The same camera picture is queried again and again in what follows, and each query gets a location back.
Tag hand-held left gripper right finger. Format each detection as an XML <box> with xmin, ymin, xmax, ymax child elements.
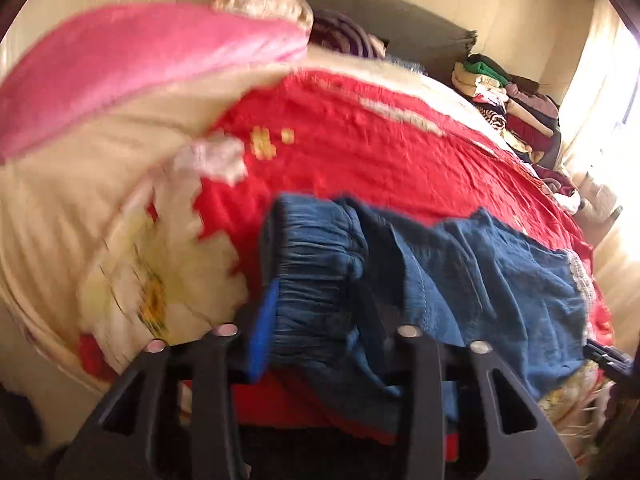
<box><xmin>357</xmin><ymin>282</ymin><xmax>583</xmax><ymax>480</ymax></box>

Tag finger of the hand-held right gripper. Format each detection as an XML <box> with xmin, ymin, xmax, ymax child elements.
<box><xmin>582</xmin><ymin>339</ymin><xmax>636</xmax><ymax>386</ymax></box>

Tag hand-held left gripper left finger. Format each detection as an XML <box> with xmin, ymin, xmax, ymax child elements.
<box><xmin>55</xmin><ymin>200</ymin><xmax>288</xmax><ymax>480</ymax></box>

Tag blue denim pants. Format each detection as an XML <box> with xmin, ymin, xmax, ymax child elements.
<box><xmin>260</xmin><ymin>192</ymin><xmax>593</xmax><ymax>436</ymax></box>

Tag red floral bedspread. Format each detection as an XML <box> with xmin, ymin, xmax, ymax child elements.
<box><xmin>75</xmin><ymin>67</ymin><xmax>618</xmax><ymax>461</ymax></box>

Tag cream bed sheet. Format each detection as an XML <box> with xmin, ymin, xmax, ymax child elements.
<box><xmin>0</xmin><ymin>52</ymin><xmax>481</xmax><ymax>396</ymax></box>

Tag pile of folded clothes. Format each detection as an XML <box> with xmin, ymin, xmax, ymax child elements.
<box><xmin>450</xmin><ymin>52</ymin><xmax>583</xmax><ymax>211</ymax></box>

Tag white curtain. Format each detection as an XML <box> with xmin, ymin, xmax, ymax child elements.
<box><xmin>560</xmin><ymin>0</ymin><xmax>640</xmax><ymax>221</ymax></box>

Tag blue patterned cloth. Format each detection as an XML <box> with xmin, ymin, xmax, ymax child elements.
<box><xmin>380</xmin><ymin>55</ymin><xmax>426</xmax><ymax>76</ymax></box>

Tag pink quilt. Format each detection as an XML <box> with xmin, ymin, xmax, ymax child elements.
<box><xmin>0</xmin><ymin>2</ymin><xmax>311</xmax><ymax>163</ymax></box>

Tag purple striped pillow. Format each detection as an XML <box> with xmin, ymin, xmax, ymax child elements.
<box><xmin>310</xmin><ymin>9</ymin><xmax>388</xmax><ymax>61</ymax></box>

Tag cream floral pillow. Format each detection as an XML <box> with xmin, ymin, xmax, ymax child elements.
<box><xmin>210</xmin><ymin>0</ymin><xmax>316</xmax><ymax>36</ymax></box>

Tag grey padded headboard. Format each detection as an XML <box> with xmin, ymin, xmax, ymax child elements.
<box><xmin>230</xmin><ymin>0</ymin><xmax>478</xmax><ymax>76</ymax></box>

